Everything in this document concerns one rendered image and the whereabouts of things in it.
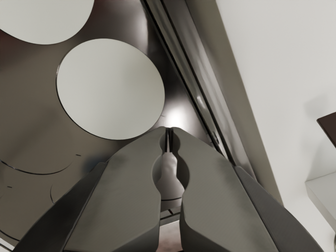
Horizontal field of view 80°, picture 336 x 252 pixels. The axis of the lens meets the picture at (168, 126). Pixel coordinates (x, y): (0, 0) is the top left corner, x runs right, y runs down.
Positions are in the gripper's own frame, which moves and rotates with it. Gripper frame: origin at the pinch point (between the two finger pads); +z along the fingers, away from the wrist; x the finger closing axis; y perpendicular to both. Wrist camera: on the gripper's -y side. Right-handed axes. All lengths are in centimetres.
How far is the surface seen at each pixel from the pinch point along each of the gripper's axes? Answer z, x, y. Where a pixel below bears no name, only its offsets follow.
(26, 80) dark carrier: 7.3, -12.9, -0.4
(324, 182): 0.2, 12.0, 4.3
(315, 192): -0.3, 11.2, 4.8
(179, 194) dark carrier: 7.4, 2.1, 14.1
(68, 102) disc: 7.4, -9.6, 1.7
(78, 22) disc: 7.4, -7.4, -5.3
